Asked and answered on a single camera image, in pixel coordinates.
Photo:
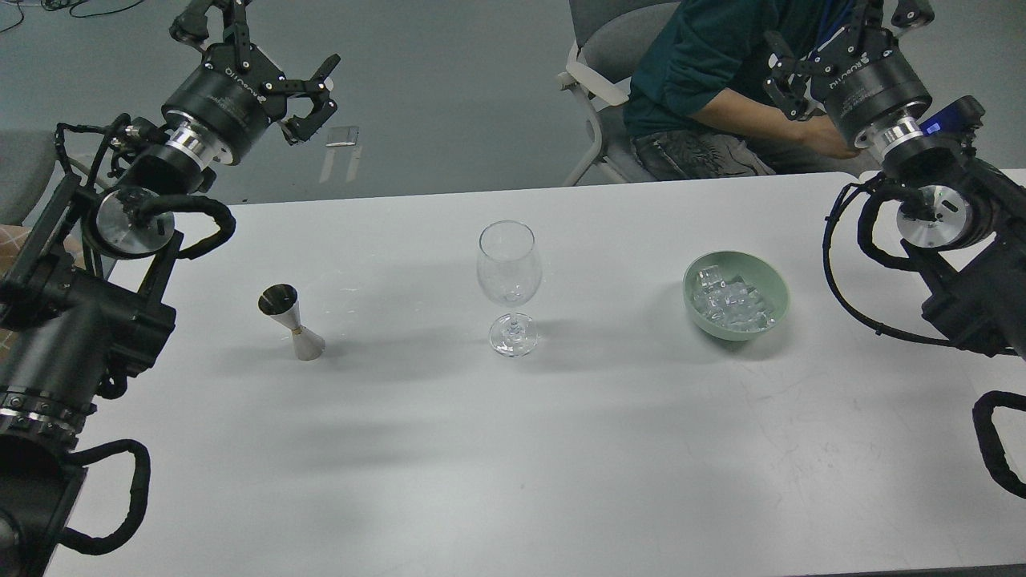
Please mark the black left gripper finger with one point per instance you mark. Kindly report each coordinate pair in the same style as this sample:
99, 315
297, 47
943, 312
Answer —
190, 27
316, 89

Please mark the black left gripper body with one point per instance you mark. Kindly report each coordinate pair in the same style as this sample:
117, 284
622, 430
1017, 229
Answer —
229, 99

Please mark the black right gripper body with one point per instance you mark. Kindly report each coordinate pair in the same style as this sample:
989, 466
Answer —
870, 81

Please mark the steel double jigger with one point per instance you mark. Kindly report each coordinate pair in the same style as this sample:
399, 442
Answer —
280, 303

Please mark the clear ice cubes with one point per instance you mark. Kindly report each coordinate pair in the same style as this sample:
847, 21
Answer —
732, 303

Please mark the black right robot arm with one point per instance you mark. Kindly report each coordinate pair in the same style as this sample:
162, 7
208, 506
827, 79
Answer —
936, 208

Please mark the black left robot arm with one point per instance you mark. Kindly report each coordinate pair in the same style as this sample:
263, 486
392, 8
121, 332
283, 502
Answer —
85, 295

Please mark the clear wine glass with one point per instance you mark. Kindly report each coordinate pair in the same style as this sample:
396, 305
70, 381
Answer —
509, 271

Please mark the person in teal shirt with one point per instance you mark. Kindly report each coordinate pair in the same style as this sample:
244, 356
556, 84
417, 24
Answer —
697, 108

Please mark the grey office chair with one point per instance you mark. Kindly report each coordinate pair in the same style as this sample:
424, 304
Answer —
610, 39

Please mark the grey chair at left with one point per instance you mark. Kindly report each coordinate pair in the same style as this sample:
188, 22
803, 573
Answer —
28, 161

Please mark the green ceramic bowl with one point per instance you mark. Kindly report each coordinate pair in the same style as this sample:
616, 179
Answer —
755, 271

